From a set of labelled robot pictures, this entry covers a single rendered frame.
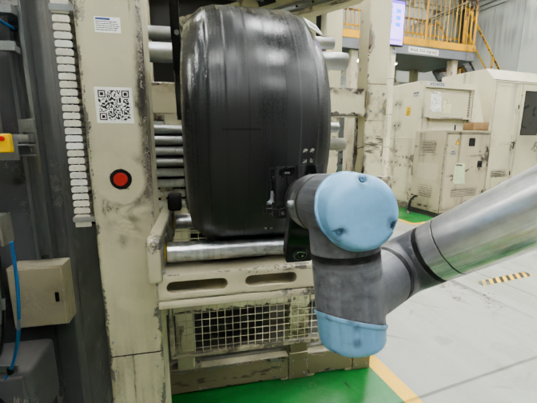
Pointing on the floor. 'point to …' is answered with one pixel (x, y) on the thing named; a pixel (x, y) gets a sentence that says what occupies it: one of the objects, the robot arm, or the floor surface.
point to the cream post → (125, 198)
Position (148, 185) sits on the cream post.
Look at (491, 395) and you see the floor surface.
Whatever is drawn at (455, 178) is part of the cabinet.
